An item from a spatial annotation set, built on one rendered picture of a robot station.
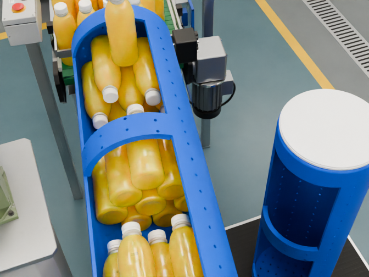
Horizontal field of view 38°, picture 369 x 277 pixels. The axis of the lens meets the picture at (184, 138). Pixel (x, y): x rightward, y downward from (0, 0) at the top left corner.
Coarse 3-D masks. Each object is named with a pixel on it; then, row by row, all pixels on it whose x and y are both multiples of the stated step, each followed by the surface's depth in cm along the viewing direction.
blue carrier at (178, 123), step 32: (96, 32) 148; (160, 32) 142; (160, 64) 132; (128, 128) 116; (160, 128) 116; (192, 128) 124; (96, 160) 118; (192, 160) 114; (192, 192) 108; (96, 224) 121; (192, 224) 102; (96, 256) 114; (224, 256) 102
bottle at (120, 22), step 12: (120, 0) 128; (108, 12) 129; (120, 12) 128; (132, 12) 131; (108, 24) 132; (120, 24) 130; (132, 24) 133; (108, 36) 136; (120, 36) 133; (132, 36) 135; (120, 48) 136; (132, 48) 137; (120, 60) 139; (132, 60) 140
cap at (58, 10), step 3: (57, 3) 164; (60, 3) 164; (63, 3) 164; (54, 6) 163; (57, 6) 163; (60, 6) 163; (63, 6) 163; (66, 6) 164; (54, 9) 163; (57, 9) 162; (60, 9) 162; (63, 9) 162; (66, 9) 164; (57, 12) 163; (60, 12) 163; (63, 12) 163
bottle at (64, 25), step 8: (56, 16) 165; (64, 16) 165; (72, 16) 167; (56, 24) 165; (64, 24) 165; (72, 24) 167; (56, 32) 168; (64, 32) 166; (72, 32) 168; (64, 40) 169; (64, 48) 172; (72, 64) 177
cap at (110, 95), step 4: (108, 88) 137; (112, 88) 137; (104, 92) 137; (108, 92) 136; (112, 92) 136; (116, 92) 138; (104, 96) 137; (108, 96) 137; (112, 96) 137; (116, 96) 138; (104, 100) 138; (108, 100) 138; (112, 100) 139; (116, 100) 139
